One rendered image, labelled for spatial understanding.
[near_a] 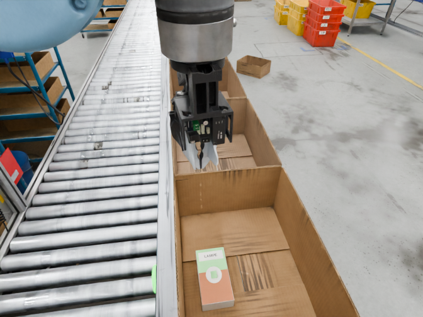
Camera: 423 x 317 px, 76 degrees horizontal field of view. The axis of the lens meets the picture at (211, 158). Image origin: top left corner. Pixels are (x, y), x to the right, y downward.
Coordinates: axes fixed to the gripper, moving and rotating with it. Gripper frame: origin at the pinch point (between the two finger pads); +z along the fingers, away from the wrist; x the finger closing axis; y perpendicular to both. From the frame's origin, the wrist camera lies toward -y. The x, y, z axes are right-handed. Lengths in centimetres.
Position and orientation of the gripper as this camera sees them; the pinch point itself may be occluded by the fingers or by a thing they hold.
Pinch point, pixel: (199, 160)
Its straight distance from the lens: 49.3
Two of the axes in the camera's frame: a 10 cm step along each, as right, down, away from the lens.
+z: 0.1, 7.5, 6.6
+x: 9.7, -1.8, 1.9
